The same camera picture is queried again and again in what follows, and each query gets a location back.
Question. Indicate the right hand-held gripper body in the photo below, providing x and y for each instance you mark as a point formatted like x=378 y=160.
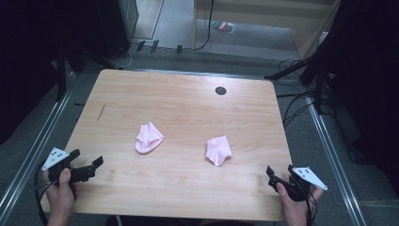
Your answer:
x=306 y=179

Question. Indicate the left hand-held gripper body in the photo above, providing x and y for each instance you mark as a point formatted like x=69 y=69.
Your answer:
x=55 y=156

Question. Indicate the person's right hand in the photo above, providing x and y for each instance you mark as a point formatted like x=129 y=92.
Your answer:
x=293 y=207

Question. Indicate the person's left hand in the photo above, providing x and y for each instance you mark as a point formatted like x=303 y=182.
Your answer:
x=61 y=196

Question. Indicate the pink sock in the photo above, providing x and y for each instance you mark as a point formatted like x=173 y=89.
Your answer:
x=148 y=138
x=218 y=150

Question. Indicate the black stand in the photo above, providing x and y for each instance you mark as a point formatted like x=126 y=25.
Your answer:
x=62 y=72
x=301 y=67

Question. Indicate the person's dark clothing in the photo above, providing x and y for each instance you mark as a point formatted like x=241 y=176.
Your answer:
x=156 y=221

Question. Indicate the black table grommet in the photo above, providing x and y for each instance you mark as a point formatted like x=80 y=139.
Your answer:
x=220 y=90

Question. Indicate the black plug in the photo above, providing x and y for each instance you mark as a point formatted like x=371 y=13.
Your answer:
x=140 y=45
x=179 y=49
x=154 y=45

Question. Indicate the black cabinet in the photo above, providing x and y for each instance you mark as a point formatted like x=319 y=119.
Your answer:
x=117 y=26

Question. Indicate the colourful packet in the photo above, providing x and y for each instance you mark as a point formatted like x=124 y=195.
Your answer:
x=224 y=26

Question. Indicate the metal floor rail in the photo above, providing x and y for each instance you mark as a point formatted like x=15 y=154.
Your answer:
x=31 y=150
x=335 y=160

